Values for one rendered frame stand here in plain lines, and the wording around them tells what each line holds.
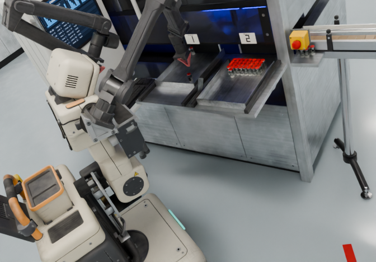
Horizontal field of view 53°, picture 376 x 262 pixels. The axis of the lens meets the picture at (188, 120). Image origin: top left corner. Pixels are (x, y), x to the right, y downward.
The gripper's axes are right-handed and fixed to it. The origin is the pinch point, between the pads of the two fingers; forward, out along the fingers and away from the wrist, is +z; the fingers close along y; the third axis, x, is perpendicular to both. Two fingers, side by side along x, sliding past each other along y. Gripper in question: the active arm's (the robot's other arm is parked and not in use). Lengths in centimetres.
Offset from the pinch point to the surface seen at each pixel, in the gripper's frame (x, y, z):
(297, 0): -54, 29, -8
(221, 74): -14.7, 1.4, 9.8
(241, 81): -27.3, -5.7, 9.7
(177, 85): 7.3, -6.7, 7.1
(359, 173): -75, -3, 89
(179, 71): 12.2, 9.1, 10.4
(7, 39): 422, 238, 84
